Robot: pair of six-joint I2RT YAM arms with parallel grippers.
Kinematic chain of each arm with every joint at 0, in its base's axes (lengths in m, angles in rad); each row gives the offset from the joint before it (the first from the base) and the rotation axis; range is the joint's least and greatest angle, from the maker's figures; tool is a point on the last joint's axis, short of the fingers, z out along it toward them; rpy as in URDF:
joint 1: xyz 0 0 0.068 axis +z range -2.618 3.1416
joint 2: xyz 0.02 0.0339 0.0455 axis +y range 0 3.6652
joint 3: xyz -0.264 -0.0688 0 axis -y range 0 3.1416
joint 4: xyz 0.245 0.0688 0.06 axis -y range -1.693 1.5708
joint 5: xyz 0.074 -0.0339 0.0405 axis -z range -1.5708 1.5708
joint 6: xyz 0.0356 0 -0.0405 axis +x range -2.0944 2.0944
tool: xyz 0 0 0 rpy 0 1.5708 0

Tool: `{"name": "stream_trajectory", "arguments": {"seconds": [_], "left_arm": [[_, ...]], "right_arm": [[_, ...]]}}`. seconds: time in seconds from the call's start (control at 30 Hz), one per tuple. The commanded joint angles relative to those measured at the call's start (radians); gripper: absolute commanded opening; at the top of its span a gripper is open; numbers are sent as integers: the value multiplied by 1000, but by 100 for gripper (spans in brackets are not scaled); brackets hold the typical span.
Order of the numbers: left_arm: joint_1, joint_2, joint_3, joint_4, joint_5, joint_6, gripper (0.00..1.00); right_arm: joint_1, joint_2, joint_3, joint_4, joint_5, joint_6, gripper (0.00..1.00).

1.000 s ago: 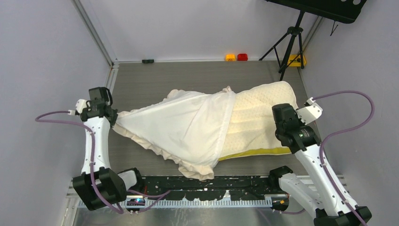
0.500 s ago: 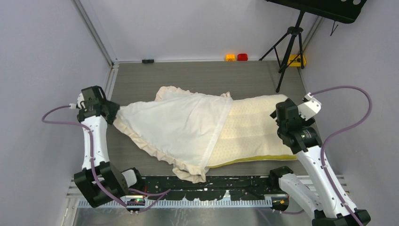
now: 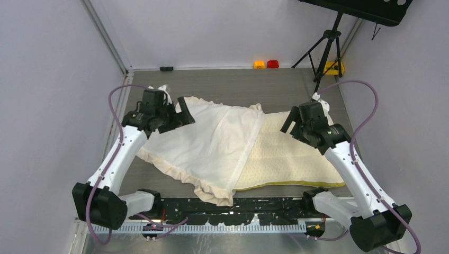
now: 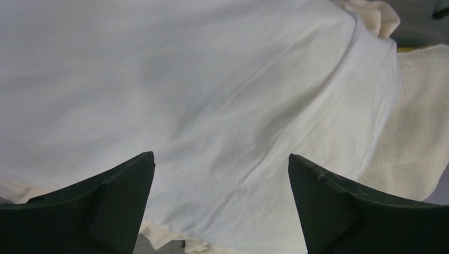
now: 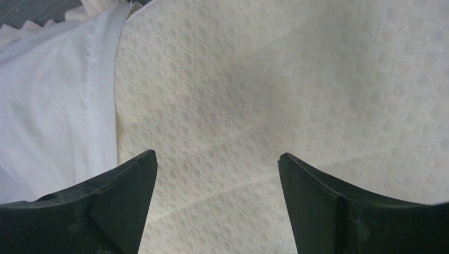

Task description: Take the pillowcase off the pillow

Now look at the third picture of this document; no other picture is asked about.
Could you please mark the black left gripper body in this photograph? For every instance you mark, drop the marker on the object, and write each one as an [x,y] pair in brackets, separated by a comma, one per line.
[169,119]

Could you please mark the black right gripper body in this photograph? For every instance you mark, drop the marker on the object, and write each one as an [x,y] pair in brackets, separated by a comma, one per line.
[299,131]

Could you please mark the grey pillowcase with cream frill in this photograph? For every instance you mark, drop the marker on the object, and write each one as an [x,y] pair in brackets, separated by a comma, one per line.
[211,153]

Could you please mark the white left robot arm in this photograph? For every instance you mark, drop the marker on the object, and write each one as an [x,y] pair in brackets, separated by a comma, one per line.
[97,201]

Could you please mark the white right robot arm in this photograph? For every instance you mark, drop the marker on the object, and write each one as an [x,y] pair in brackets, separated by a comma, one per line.
[375,220]

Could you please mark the red block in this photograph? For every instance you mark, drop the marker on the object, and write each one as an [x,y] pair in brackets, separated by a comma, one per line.
[272,64]

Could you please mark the orange block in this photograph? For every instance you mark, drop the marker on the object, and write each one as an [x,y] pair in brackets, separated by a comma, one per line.
[259,65]

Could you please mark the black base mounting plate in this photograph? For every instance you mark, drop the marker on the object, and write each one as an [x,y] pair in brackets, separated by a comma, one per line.
[269,211]

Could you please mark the black music stand tripod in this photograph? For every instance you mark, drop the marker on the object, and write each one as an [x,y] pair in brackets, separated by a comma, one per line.
[387,13]

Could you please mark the small black wall bracket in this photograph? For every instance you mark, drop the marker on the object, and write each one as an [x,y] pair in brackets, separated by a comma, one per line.
[166,68]

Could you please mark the yellow corner bracket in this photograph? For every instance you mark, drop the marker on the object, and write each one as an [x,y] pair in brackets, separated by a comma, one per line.
[334,68]

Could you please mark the aluminium frame rail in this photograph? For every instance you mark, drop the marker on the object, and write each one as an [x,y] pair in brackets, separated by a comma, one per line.
[140,234]

